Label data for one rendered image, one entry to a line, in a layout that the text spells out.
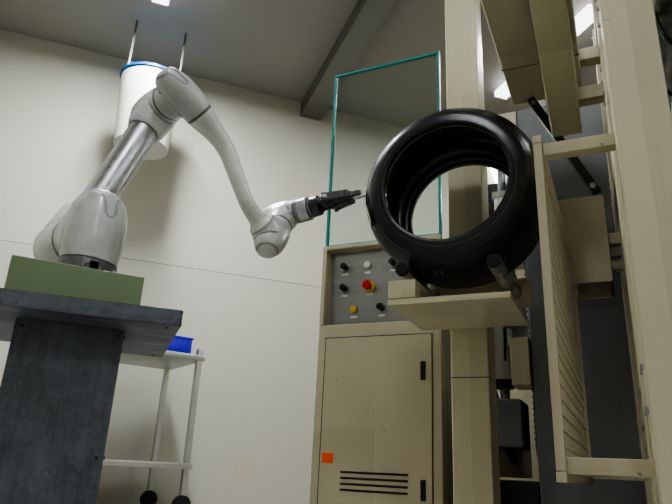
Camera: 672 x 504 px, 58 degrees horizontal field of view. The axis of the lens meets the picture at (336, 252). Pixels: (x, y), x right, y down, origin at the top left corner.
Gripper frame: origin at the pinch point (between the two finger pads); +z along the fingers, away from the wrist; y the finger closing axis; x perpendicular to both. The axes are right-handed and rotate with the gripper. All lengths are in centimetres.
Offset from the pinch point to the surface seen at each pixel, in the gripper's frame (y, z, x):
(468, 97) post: 26, 40, -43
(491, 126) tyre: -12, 49, -3
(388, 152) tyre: -11.9, 15.0, -5.5
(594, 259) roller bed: 19, 69, 36
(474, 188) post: 25.8, 35.5, -3.3
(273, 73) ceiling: 211, -144, -264
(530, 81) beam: 11, 64, -31
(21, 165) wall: 104, -317, -168
